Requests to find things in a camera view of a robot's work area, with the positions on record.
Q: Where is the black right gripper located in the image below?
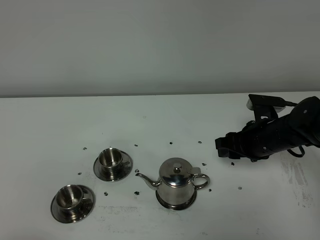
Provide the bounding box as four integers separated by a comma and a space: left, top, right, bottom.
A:
215, 120, 270, 163

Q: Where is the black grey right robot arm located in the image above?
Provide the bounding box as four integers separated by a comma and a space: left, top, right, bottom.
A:
215, 94, 320, 162

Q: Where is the stainless steel teapot saucer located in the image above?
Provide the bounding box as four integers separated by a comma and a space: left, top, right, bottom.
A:
155, 191, 197, 211

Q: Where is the far stainless steel teacup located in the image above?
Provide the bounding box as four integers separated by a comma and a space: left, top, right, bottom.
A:
97, 147, 129, 173

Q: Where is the stainless steel teacup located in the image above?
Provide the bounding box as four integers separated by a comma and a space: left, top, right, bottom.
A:
97, 147, 129, 173
55, 184, 85, 211

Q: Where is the near stainless steel teacup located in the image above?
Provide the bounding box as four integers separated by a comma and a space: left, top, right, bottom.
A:
55, 184, 85, 211

